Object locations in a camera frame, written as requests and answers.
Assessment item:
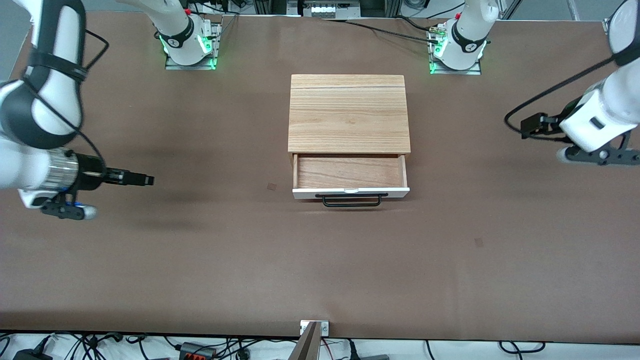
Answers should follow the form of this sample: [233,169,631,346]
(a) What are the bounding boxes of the white-fronted wooden drawer with notch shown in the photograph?
[291,153,411,201]

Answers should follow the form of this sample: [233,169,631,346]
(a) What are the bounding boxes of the black metal drawer handle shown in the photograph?
[315,193,389,208]

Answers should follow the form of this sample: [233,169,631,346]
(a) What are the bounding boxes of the wooden drawer cabinet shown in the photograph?
[288,74,412,156]

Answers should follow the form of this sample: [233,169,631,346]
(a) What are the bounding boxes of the brown paper table cover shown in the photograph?
[0,11,640,346]

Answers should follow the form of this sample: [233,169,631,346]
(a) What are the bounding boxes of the black power strip red switches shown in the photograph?
[179,342,217,360]

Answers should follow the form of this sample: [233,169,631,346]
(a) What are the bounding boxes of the white terminal block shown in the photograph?
[301,1,347,19]

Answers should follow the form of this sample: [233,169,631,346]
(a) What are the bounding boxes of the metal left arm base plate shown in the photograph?
[429,60,482,76]

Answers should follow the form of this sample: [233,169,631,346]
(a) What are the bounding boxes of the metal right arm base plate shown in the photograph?
[165,22,222,71]

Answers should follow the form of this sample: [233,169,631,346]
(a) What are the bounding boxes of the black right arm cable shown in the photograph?
[22,30,110,173]

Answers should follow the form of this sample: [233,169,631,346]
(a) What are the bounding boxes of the thin black table cable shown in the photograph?
[395,15,441,33]

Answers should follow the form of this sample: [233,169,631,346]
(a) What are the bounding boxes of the thick black table cable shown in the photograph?
[320,18,442,46]

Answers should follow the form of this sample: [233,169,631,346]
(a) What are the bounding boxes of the black looped floor cable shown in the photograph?
[497,341,546,354]

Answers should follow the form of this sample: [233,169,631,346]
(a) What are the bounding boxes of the aluminium profile frame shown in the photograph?
[252,0,301,16]

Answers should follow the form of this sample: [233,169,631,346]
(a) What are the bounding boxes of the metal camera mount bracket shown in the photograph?
[289,320,330,360]

